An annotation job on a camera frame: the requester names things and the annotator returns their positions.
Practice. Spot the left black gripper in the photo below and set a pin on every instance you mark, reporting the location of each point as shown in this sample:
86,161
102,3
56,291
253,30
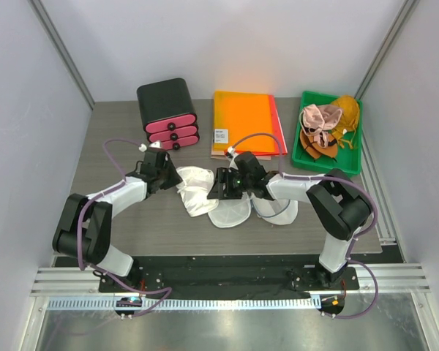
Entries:
175,178

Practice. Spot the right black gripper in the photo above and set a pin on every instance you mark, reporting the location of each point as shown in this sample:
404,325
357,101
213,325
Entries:
223,176

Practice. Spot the white bra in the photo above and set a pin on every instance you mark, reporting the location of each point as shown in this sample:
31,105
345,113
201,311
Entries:
196,183

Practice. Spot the white mesh laundry bag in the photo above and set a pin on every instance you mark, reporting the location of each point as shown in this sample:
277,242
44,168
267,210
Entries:
232,213

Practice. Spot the pink bra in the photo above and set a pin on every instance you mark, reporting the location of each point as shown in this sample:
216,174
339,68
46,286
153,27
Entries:
318,120

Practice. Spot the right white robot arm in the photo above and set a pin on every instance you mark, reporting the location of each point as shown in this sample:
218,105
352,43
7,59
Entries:
344,209

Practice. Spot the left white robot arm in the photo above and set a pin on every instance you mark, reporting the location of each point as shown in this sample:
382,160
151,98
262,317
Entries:
84,228

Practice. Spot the mustard orange bra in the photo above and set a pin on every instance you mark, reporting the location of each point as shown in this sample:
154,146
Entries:
343,135

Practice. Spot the black pink drawer box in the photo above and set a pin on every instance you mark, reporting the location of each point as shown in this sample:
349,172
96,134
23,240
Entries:
167,113

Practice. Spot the orange folder stack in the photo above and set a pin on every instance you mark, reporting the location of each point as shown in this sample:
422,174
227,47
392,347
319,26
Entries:
237,115

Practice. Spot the green plastic bin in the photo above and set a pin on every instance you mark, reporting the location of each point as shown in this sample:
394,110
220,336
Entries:
349,161

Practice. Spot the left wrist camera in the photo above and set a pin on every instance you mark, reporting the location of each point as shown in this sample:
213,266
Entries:
144,147

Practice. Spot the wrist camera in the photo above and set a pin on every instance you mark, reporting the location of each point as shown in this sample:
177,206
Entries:
231,155
144,147

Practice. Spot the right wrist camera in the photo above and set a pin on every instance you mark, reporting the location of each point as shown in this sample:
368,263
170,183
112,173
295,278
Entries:
231,155

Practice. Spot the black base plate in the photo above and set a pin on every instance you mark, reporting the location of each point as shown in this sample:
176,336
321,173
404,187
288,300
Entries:
243,274

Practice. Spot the white slotted cable duct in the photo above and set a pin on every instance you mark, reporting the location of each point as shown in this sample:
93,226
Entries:
119,303

